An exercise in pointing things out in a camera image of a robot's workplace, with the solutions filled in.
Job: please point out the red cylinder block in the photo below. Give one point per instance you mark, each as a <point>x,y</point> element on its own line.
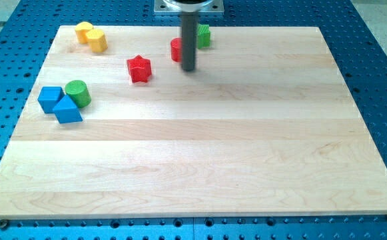
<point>176,46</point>

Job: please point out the blue perforated metal table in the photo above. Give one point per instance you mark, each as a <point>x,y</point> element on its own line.
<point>28,33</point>

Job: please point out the green cylinder block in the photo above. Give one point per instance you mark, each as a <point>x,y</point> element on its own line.
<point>77,90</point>

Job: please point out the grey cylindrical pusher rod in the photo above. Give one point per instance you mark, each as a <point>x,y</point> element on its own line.
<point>189,22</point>

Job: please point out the light wooden board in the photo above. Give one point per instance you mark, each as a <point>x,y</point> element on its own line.
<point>265,126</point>

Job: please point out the silver robot mounting plate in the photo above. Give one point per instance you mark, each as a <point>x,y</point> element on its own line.
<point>172,7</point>

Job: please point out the yellow round block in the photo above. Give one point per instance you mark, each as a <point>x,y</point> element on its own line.
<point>81,30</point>

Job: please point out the blue cube block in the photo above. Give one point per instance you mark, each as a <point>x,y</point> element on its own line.
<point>48,97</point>

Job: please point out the yellow hexagon block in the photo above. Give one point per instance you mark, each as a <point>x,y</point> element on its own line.
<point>96,40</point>

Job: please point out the blue triangle block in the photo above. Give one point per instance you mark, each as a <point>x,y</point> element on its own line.
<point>66,111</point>

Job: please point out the red star block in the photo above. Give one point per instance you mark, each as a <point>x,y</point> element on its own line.
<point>139,69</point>

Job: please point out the green star block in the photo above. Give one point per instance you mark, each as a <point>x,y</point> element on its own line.
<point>203,36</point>

